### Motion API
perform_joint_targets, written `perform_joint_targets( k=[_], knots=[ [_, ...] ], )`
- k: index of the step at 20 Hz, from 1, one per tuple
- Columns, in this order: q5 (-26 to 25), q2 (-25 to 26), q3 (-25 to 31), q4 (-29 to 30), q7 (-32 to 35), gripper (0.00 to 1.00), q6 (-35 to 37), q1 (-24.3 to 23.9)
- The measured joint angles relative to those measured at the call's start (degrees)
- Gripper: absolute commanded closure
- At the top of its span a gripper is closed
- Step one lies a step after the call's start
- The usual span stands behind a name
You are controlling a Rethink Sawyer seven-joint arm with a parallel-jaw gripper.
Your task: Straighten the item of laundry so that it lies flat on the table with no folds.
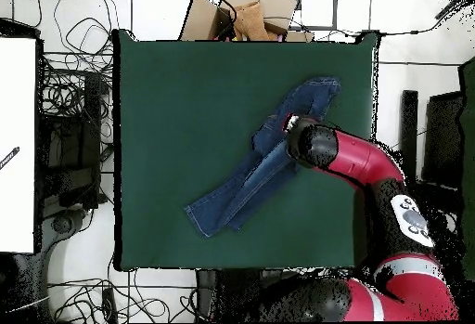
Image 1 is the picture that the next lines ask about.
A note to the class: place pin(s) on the blue denim jeans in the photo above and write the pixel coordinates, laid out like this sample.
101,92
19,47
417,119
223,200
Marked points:
241,197

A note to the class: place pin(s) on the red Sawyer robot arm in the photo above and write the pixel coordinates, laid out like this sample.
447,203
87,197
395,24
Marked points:
356,157

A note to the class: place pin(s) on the black flat panel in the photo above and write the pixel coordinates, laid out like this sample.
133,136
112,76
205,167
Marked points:
443,142

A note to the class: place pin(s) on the tan cloth in box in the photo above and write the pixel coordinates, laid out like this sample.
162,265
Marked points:
250,21

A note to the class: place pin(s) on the dark green table cloth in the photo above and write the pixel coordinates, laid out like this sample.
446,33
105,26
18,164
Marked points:
167,79

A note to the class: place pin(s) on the brown cardboard box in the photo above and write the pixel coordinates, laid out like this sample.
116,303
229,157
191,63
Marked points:
200,19

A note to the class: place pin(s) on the dark green cloth sheet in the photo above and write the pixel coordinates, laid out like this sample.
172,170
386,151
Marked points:
469,153

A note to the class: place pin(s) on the black equipment rack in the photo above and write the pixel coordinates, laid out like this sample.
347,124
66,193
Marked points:
74,145

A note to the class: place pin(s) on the black power strip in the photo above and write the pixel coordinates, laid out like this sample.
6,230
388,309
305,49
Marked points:
109,305

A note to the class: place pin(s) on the white board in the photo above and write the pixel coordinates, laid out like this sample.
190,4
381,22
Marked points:
16,134

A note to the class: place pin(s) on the black strip with white print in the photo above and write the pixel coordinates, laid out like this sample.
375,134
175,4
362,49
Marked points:
9,157

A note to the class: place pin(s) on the black upright post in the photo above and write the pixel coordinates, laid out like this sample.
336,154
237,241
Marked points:
408,123

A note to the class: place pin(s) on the dark metal frame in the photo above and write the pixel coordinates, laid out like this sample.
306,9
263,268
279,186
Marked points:
335,8

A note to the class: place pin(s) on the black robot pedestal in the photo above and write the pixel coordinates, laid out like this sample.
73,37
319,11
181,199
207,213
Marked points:
222,294

